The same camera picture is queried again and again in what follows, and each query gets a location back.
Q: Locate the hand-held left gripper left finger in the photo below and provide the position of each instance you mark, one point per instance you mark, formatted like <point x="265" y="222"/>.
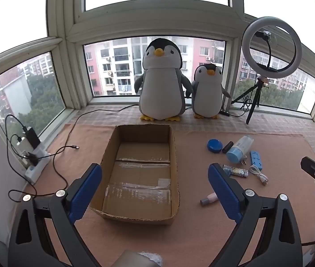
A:
<point x="86" y="192"/>

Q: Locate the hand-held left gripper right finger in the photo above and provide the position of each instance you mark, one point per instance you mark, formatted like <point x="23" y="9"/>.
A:
<point x="224" y="192"/>

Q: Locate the pink bottle grey cap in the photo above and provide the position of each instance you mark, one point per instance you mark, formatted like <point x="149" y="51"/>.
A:
<point x="210" y="199"/>

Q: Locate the patterned silver tube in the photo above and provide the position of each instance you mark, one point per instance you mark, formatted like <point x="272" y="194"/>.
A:
<point x="236" y="171"/>

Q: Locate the light blue plug adapter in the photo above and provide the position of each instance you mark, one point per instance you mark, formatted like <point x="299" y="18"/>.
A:
<point x="235" y="154"/>

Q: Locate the black tube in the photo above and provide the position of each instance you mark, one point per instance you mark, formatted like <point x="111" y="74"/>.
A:
<point x="227" y="147"/>

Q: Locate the blue phone stand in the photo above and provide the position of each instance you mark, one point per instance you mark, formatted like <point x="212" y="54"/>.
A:
<point x="257" y="160"/>

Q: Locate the blue round container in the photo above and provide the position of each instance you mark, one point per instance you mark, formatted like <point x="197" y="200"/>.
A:
<point x="215" y="146"/>

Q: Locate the cardboard box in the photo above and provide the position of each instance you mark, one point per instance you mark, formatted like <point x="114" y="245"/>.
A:
<point x="138" y="172"/>

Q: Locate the white power strip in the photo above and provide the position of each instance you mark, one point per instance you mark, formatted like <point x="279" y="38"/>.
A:
<point x="38" y="169"/>

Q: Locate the white charger block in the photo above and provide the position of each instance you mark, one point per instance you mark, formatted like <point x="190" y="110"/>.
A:
<point x="38" y="152"/>

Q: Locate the black charger plug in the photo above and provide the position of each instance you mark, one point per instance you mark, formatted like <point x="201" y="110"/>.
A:
<point x="31" y="159"/>

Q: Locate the white power bank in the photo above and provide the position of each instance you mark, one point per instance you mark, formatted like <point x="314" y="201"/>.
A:
<point x="24" y="148"/>

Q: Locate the checkered beige mat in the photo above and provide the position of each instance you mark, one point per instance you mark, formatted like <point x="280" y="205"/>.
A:
<point x="104" y="116"/>

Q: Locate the black power bank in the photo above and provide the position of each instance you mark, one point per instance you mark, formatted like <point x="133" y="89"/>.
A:
<point x="31" y="136"/>

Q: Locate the black inline remote control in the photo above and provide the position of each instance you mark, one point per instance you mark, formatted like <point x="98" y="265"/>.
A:
<point x="224" y="112"/>

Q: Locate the bubble wrap bundle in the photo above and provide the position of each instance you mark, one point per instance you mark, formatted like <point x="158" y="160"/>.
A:
<point x="143" y="259"/>

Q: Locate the small penguin plush toy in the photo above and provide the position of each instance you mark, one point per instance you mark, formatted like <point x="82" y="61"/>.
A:
<point x="207" y="94"/>

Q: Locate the large penguin plush toy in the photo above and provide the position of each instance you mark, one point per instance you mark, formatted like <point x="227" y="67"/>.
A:
<point x="161" y="89"/>

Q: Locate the black phone clamp holder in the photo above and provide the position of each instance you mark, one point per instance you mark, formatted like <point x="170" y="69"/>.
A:
<point x="263" y="34"/>

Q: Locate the white window frame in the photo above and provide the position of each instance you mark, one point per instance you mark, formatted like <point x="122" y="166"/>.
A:
<point x="157" y="19"/>

